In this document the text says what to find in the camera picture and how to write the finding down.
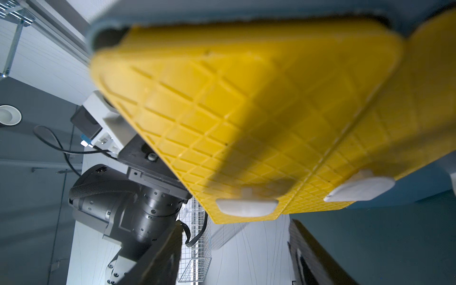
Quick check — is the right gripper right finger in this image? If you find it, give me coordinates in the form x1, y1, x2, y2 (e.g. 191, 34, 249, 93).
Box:
288, 219, 357, 285

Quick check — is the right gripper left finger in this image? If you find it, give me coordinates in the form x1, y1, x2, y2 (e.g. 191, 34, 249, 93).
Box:
122, 220, 184, 285

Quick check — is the white ceiling light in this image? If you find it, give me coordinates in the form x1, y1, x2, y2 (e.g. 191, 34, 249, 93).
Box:
0, 104, 23, 128

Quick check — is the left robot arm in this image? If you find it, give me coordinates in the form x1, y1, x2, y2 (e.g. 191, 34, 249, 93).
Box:
69, 135, 192, 285

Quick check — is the white wire basket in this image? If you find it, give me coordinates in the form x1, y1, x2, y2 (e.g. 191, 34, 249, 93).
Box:
177, 198, 212, 285

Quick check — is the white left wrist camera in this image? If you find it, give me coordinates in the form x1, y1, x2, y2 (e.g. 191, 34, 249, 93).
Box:
71, 91, 137, 156

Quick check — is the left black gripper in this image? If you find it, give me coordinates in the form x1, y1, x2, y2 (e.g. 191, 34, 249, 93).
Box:
104, 135, 192, 285

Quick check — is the teal drawer cabinet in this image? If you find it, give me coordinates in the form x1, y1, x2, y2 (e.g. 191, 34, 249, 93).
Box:
85, 0, 456, 209

